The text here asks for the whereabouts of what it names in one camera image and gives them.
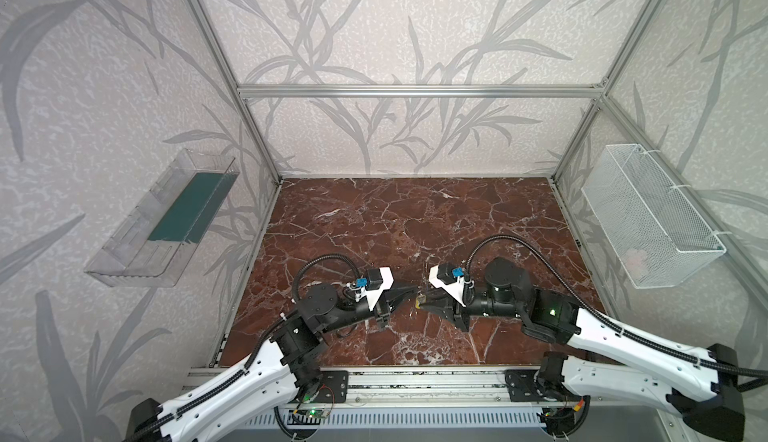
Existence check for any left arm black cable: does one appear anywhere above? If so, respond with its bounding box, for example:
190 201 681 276
122 253 362 442

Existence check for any clear plastic wall bin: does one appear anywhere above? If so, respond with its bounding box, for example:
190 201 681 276
84 149 240 288

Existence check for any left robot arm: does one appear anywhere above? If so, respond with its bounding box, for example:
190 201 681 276
125 284 417 441

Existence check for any green felt pad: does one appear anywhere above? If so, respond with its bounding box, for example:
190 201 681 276
148 172 238 244

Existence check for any pink object in basket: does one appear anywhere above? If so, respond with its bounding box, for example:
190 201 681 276
622 248 648 272

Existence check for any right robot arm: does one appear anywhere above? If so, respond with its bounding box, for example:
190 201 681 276
416 257 746 441

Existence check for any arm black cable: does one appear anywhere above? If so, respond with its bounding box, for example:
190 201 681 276
464 234 768 380
122 253 362 442

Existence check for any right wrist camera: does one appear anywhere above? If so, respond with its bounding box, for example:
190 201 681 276
428 263 473 307

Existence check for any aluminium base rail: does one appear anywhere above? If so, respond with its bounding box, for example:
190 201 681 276
173 365 679 410

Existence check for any white wire mesh basket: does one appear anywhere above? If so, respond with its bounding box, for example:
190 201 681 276
582 144 727 289

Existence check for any small circuit board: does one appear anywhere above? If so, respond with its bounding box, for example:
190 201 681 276
290 407 332 425

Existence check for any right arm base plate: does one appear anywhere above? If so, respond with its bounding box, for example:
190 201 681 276
504 368 543 402

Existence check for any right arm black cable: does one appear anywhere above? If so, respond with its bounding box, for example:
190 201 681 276
464 234 768 380

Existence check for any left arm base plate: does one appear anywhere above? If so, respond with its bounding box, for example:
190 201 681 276
312 370 350 404

